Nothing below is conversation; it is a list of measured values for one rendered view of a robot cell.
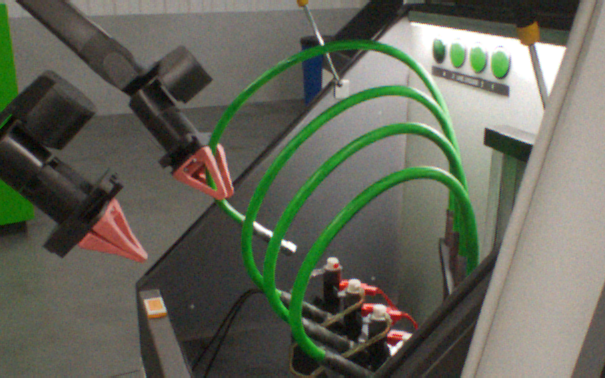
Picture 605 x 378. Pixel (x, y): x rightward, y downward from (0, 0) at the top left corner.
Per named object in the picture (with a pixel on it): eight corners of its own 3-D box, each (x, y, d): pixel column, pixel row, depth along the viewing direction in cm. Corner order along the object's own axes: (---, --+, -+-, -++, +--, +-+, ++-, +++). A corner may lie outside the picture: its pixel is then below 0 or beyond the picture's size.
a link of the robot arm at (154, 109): (131, 105, 111) (119, 99, 105) (164, 77, 110) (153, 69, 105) (159, 138, 110) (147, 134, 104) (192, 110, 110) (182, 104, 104)
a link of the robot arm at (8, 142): (-18, 151, 80) (-34, 163, 74) (22, 107, 79) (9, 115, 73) (33, 191, 81) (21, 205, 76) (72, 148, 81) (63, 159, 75)
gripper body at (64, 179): (115, 193, 76) (59, 148, 74) (54, 257, 78) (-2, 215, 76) (123, 176, 82) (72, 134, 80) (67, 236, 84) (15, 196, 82)
